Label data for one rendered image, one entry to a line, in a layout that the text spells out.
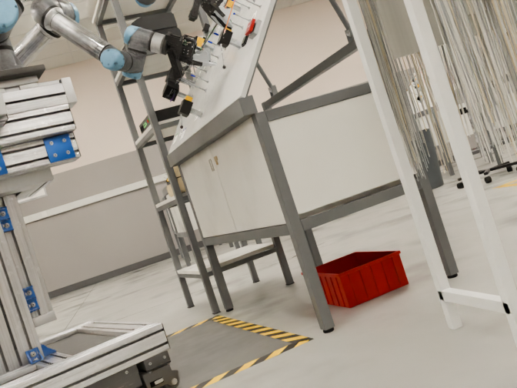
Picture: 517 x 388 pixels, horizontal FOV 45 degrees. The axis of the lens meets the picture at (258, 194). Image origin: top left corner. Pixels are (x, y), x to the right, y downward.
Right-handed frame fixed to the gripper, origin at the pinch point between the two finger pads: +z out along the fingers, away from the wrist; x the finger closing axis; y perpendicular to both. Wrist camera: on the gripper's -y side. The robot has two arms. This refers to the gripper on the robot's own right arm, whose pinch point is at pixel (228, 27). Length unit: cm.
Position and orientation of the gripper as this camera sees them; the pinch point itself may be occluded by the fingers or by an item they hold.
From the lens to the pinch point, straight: 251.0
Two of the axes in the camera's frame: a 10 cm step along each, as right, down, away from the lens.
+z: 6.9, 7.0, 2.0
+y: 6.5, -7.1, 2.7
